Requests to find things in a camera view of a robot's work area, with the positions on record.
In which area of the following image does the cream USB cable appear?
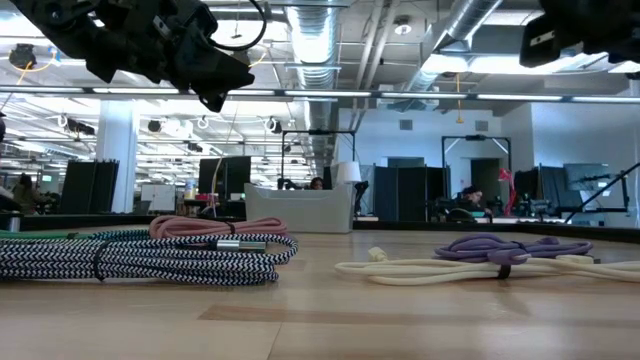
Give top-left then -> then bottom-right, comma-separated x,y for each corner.
333,246 -> 640,287

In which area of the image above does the white plastic bin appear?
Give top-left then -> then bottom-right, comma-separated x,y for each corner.
243,181 -> 357,235

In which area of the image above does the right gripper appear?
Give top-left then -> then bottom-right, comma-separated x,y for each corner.
518,0 -> 640,70

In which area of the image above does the black white zigzag cable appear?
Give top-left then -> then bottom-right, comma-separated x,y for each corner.
0,231 -> 300,287

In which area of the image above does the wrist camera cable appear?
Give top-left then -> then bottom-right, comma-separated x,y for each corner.
207,0 -> 269,53

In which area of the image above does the teal zigzag braided cable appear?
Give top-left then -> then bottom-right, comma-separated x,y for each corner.
88,228 -> 151,242

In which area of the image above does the white table lamp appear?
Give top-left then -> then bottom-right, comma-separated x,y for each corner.
335,160 -> 363,186

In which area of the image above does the black diagonal frame brace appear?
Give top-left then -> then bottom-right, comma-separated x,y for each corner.
563,160 -> 640,225

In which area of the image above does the black room divider panel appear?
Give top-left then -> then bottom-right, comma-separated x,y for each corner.
59,159 -> 121,216
373,165 -> 451,223

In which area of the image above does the pink cable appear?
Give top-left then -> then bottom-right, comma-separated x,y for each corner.
148,215 -> 290,240

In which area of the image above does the silver ventilation duct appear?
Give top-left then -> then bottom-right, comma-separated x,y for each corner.
283,0 -> 347,131
399,0 -> 504,94

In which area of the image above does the green cable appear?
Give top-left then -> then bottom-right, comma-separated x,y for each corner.
0,229 -> 92,241

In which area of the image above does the light purple cable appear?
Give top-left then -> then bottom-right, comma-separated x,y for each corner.
433,232 -> 595,266

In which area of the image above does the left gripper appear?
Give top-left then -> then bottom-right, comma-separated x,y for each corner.
9,0 -> 256,114

